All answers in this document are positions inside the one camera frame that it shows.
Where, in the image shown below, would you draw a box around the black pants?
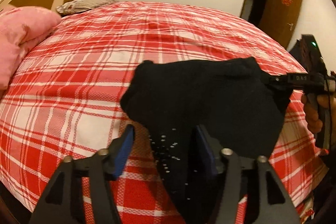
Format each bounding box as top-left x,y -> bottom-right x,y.
119,56 -> 295,224

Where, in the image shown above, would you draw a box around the person's right hand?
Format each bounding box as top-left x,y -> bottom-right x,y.
301,94 -> 336,134

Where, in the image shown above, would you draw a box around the red plaid bed sheet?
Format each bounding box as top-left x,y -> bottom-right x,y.
1,2 -> 328,223

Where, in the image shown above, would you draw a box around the brown wooden door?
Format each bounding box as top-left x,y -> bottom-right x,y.
258,0 -> 302,48

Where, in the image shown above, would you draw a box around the pink folded quilt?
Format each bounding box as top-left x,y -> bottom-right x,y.
1,6 -> 62,91

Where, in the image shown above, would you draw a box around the striped grey pillow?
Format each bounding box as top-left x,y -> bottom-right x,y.
56,0 -> 118,15

